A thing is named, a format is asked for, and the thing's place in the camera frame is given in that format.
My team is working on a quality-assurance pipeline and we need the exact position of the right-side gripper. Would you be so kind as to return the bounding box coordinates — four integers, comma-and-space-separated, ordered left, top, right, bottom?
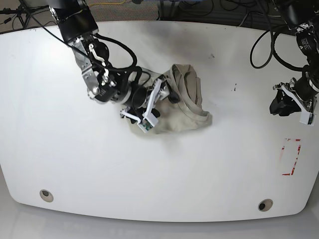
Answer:
119, 76, 180, 124

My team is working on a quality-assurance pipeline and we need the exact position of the table cable grommet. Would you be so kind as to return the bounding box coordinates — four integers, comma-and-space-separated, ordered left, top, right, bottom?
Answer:
258, 199, 273, 212
39, 190, 54, 203

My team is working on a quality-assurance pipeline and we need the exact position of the black tripod stand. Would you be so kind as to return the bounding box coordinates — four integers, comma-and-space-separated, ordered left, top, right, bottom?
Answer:
0, 0, 48, 30

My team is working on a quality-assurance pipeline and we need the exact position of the right-side wrist camera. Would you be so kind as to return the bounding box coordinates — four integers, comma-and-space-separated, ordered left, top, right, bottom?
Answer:
138, 115, 159, 133

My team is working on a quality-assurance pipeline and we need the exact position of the right table cable grommet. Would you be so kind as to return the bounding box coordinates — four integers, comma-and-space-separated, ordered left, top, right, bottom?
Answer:
258, 199, 273, 212

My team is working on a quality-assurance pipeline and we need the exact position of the left-side wrist camera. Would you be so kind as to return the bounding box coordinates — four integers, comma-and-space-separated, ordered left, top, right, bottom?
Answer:
300, 112, 316, 125

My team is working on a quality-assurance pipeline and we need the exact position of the beige T-shirt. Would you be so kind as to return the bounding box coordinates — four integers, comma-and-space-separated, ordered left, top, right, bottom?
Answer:
125, 64, 212, 137

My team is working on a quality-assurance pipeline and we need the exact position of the yellow cable on floor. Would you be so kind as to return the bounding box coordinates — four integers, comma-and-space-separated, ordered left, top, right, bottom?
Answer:
89, 1, 125, 8

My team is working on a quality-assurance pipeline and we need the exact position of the red tape rectangle marking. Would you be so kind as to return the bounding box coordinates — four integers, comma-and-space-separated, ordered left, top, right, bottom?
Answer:
279, 138, 302, 176

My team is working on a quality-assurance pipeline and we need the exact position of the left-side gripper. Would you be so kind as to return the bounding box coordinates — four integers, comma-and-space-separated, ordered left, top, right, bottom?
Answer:
269, 77, 319, 117

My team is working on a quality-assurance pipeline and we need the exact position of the left table cable grommet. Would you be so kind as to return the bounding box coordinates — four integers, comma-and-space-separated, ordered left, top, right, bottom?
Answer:
39, 190, 54, 203

